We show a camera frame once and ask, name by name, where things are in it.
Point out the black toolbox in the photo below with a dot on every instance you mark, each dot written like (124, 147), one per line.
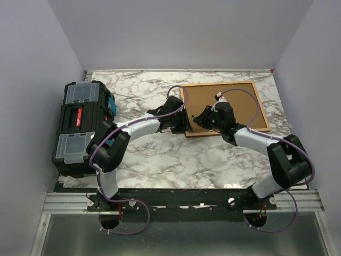
(86, 105)

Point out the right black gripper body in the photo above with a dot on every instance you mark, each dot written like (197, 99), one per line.
(214, 123)

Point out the wooden picture frame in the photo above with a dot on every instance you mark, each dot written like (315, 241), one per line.
(242, 96)

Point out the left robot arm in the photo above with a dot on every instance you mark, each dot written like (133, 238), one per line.
(109, 144)

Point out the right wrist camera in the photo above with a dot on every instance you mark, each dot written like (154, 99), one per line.
(219, 97)

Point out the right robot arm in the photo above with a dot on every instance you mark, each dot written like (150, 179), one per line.
(288, 159)

